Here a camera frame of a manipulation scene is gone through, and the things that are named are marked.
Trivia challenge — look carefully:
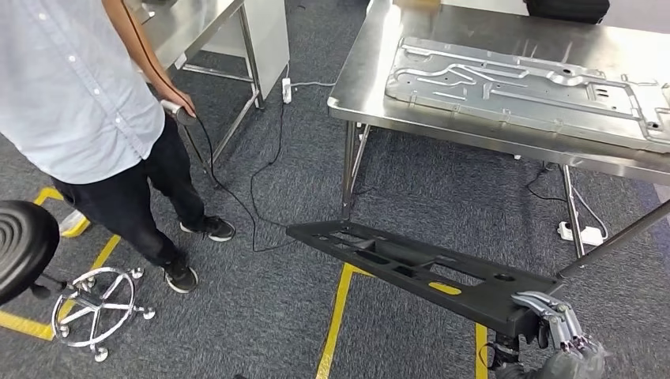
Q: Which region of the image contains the silver handheld controller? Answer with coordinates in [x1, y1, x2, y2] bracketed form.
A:
[159, 99, 200, 128]

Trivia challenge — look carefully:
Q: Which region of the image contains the wide stainless steel workbench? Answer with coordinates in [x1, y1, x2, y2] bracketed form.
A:
[326, 0, 670, 282]

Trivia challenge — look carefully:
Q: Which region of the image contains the black hard case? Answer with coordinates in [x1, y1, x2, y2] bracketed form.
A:
[523, 0, 612, 25]

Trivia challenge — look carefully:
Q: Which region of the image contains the yellow floor tape square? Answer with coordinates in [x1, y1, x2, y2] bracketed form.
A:
[0, 186, 122, 342]

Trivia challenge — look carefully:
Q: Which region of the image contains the person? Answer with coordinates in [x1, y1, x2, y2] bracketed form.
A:
[0, 0, 238, 295]

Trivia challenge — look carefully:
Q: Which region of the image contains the white board panel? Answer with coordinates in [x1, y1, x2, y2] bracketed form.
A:
[200, 0, 291, 101]

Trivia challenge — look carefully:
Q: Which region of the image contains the black round stool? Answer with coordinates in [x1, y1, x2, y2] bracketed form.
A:
[0, 199, 157, 363]

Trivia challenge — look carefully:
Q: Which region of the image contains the black controller cable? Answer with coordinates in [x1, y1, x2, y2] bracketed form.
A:
[196, 99, 299, 255]

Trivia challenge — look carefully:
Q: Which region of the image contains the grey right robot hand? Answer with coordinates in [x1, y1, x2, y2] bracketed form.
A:
[487, 291, 608, 379]

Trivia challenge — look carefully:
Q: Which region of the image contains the stamped sheet metal panel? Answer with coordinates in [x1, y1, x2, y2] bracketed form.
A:
[384, 36, 670, 156]

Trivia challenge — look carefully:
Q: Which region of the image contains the black perforated plastic panel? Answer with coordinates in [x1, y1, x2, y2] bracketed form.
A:
[286, 220, 563, 339]

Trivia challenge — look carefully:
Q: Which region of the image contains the narrow stainless steel table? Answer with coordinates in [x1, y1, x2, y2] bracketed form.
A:
[124, 0, 266, 190]

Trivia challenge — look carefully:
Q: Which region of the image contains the person's hand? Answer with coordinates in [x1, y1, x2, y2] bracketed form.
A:
[154, 81, 199, 119]

